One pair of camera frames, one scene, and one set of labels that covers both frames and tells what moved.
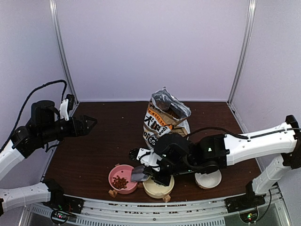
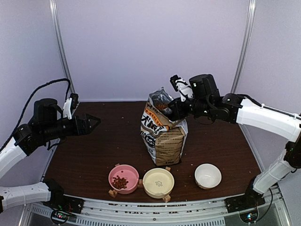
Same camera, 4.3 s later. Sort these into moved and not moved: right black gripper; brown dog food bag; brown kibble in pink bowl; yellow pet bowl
Moved: right black gripper
Not moved: brown dog food bag; brown kibble in pink bowl; yellow pet bowl
